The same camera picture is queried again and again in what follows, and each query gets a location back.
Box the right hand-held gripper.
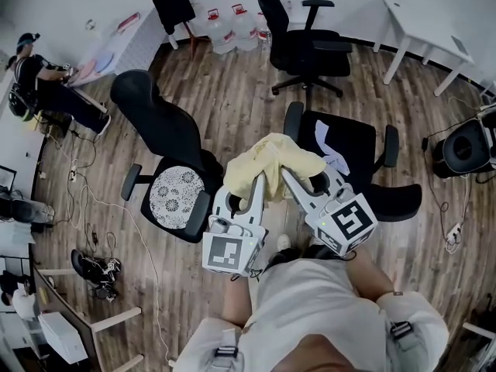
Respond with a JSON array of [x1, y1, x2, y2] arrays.
[[280, 164, 379, 257]]

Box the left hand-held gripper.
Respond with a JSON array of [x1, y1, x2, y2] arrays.
[[201, 170, 269, 278]]

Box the yellow clothing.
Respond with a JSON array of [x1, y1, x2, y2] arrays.
[[224, 133, 327, 203]]

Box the black chair with armrests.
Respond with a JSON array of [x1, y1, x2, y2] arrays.
[[284, 101, 423, 223]]

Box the person's right forearm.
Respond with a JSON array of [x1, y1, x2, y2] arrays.
[[346, 250, 397, 306]]

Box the person's left forearm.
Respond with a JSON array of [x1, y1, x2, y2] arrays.
[[222, 272, 260, 328]]

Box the black chair with patterned cushion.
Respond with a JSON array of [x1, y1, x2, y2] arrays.
[[109, 68, 225, 245]]

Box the black mesh office chair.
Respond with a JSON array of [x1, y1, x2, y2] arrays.
[[250, 0, 354, 101]]

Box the pale lavender cloth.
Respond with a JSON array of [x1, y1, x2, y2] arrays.
[[314, 119, 350, 177]]

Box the black white patterned cushion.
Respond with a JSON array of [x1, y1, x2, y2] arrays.
[[149, 165, 205, 231]]

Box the person's white shirt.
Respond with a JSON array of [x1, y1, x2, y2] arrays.
[[174, 257, 451, 372]]

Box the clear water jug red cap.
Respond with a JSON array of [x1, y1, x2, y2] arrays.
[[201, 8, 233, 56], [255, 12, 273, 50], [230, 4, 259, 52]]

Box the white table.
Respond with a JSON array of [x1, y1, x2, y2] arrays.
[[373, 0, 476, 98]]

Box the white counter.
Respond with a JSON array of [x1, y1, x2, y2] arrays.
[[74, 11, 153, 89]]

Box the wooden table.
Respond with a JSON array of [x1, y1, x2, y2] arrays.
[[32, 264, 145, 372]]

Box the dark hanging jacket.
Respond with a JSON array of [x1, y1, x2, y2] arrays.
[[138, 0, 197, 36]]

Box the white box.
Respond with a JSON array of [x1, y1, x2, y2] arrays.
[[37, 311, 90, 366]]

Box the long white cable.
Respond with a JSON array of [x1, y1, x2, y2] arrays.
[[66, 160, 172, 365]]

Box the black tangled cable pile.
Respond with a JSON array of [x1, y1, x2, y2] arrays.
[[70, 248, 122, 302]]

